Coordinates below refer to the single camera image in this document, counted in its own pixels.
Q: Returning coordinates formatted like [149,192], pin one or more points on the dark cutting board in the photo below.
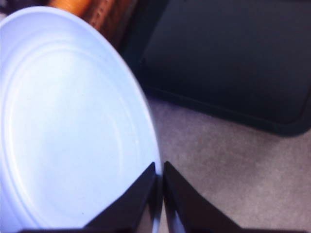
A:
[230,60]

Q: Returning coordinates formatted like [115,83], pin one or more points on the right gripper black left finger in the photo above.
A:
[128,208]

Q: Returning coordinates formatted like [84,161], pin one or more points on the brown wicker basket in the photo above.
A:
[109,21]

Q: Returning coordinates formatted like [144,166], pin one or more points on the light blue plate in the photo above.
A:
[68,121]

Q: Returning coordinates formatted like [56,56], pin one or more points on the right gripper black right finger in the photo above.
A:
[194,211]

